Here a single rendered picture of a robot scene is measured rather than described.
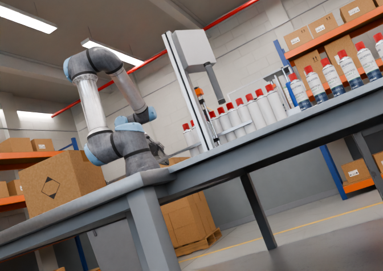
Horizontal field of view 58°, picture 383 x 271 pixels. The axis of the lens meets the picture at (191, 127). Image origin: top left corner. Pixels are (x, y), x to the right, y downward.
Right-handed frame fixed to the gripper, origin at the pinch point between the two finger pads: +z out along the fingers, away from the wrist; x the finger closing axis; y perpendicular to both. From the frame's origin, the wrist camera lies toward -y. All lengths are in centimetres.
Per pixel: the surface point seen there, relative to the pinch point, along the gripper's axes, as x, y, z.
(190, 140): -18.6, -2.1, 4.4
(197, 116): -33.4, -16.7, 5.4
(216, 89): -48.1, -11.4, 3.3
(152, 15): -46, 319, -291
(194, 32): -63, -10, -24
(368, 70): -92, -2, 50
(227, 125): -36.5, -2.2, 14.9
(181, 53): -52, -17, -19
